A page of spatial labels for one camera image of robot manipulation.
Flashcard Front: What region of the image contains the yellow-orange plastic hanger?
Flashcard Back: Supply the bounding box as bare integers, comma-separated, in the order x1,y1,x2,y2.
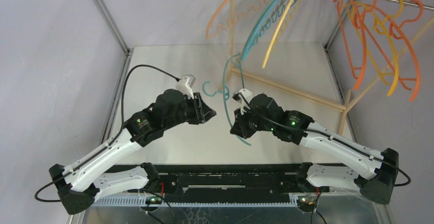
365,0,404,96

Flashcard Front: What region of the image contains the left circuit board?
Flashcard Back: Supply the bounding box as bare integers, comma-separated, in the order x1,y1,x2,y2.
144,195,164,207

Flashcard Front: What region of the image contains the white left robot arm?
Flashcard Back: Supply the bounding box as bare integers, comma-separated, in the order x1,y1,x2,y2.
49,89,216,215

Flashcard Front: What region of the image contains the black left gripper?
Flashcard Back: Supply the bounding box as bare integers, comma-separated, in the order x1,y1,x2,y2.
163,92,216,130

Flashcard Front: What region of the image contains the light blue wavy hanger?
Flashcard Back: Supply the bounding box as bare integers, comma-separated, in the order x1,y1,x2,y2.
240,0,289,61

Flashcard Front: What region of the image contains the wooden clothes rack frame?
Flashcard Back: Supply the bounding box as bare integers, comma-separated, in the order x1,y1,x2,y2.
229,0,433,135

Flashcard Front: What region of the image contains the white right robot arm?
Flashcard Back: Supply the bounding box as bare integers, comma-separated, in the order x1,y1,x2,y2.
230,89,400,205

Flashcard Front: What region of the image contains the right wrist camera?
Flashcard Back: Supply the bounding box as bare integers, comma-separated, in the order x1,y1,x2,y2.
232,88,253,115

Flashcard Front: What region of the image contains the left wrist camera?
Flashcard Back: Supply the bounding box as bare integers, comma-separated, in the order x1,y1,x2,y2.
175,74,196,99

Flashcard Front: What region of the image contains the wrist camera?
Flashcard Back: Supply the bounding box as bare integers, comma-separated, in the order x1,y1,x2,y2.
175,74,196,99
232,88,253,115

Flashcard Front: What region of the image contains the pale yellow wavy hanger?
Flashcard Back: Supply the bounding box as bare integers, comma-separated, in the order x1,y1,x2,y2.
262,0,301,69

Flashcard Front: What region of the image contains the circuit board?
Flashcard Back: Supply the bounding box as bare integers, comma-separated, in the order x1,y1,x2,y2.
144,195,164,207
297,195,317,213

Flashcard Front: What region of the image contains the teal plastic hanger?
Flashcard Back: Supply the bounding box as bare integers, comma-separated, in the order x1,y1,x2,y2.
202,53,245,128

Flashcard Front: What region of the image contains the right circuit board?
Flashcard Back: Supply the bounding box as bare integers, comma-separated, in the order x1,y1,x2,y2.
297,195,317,213

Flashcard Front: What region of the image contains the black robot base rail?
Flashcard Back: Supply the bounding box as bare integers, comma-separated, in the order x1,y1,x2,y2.
105,162,331,205

